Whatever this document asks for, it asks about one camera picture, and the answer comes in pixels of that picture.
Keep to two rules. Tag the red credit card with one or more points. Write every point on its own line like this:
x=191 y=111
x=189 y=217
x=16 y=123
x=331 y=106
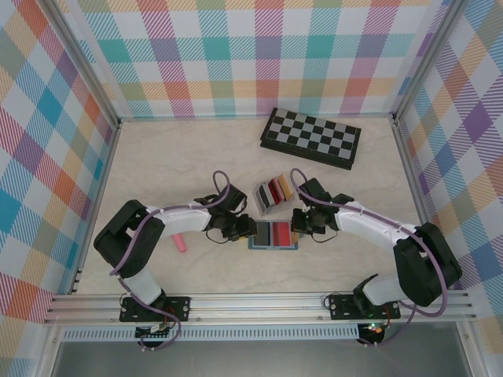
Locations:
x=281 y=235

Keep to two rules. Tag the black credit card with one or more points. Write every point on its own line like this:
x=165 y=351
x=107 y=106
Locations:
x=262 y=235

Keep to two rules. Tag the clear acrylic card stand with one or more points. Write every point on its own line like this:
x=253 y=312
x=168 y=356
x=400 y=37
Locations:
x=271 y=211

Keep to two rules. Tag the blue card holder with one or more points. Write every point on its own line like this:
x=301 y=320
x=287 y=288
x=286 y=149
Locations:
x=275 y=248

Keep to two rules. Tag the stack of black cards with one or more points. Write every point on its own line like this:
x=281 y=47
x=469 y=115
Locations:
x=265 y=196

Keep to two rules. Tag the stack of red cards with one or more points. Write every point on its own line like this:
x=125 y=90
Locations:
x=278 y=190

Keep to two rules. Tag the stack of gold cards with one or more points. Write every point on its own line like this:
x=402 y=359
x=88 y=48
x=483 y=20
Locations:
x=287 y=184

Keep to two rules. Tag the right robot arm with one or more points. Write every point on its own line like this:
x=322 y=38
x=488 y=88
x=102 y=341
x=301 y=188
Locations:
x=428 y=267

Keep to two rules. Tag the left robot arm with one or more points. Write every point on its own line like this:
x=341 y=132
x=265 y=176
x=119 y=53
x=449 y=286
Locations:
x=125 y=239

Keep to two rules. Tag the pink stick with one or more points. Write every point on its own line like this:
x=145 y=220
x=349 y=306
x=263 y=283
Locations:
x=181 y=244

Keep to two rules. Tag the black folding chessboard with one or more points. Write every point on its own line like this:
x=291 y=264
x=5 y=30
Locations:
x=310 y=133

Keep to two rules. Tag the small circuit board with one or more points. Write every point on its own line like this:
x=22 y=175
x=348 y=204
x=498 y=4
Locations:
x=155 y=334
x=375 y=329

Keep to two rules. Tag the long aluminium mounting rail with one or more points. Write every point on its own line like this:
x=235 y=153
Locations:
x=255 y=308

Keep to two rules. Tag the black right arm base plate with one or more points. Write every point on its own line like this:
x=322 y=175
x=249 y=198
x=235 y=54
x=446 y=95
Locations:
x=342 y=308

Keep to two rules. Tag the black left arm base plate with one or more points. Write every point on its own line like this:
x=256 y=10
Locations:
x=178 y=308

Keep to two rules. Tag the aluminium table side rail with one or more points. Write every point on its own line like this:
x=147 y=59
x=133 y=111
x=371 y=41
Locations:
x=412 y=176
x=98 y=176

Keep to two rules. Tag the thin aluminium table rail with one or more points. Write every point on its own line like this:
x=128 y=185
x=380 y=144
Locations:
x=196 y=117

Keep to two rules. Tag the aluminium frame post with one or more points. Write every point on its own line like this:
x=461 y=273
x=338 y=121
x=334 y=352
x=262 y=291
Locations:
x=426 y=59
x=80 y=59

